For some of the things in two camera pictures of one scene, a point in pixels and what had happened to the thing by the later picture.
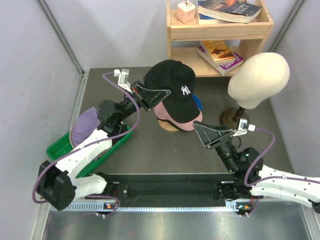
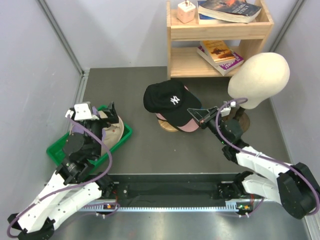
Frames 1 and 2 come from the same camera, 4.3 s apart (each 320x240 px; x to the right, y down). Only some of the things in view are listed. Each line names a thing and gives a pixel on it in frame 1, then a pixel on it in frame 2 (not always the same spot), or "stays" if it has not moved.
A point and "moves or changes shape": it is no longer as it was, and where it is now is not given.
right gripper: (210, 137) to (201, 113)
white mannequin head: (258, 79) stays
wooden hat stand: (166, 126) stays
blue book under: (204, 19) stays
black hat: (179, 77) moves or changes shape
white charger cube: (186, 12) stays
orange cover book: (218, 50) stays
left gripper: (149, 97) to (113, 118)
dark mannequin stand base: (231, 116) stays
